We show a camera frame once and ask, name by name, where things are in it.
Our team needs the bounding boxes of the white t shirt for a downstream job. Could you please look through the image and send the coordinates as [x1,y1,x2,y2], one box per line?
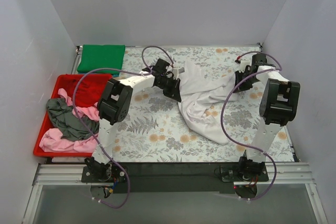
[178,60,235,145]

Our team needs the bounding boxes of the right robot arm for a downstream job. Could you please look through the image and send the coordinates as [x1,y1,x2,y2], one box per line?
[234,52,300,181]

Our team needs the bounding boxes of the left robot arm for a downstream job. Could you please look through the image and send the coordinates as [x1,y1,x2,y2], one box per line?
[85,59,184,182]

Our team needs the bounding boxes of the floral table cloth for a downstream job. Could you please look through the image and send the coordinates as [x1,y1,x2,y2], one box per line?
[102,45,295,163]

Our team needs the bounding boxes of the red t shirt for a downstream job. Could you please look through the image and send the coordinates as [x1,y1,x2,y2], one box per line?
[60,74,112,108]

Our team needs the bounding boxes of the folded green t shirt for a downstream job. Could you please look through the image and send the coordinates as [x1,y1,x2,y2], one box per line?
[77,45,125,73]

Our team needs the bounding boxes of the grey t shirt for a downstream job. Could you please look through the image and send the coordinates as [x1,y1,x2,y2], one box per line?
[46,98,99,142]

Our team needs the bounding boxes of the pink t shirt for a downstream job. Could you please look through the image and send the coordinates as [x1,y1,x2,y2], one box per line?
[38,102,99,153]

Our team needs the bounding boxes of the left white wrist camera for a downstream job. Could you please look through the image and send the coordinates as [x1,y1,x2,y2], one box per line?
[171,65,185,79]

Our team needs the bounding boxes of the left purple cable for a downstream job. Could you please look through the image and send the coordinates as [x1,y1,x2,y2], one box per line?
[72,45,176,209]

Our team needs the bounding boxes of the purple cable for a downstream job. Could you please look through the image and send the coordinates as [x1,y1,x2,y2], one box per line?
[219,52,284,201]
[72,45,176,209]

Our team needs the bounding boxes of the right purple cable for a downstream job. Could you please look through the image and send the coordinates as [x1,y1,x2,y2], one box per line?
[219,52,284,201]

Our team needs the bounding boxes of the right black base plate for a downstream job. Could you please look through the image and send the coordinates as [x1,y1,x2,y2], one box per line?
[214,166,269,182]

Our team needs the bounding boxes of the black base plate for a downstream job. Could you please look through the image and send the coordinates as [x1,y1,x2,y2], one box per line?
[81,165,126,183]
[214,166,269,182]

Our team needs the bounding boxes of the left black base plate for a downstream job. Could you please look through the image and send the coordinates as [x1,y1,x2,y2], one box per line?
[81,165,126,183]

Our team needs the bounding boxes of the aluminium rail frame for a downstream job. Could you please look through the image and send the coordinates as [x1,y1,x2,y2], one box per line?
[22,162,328,223]

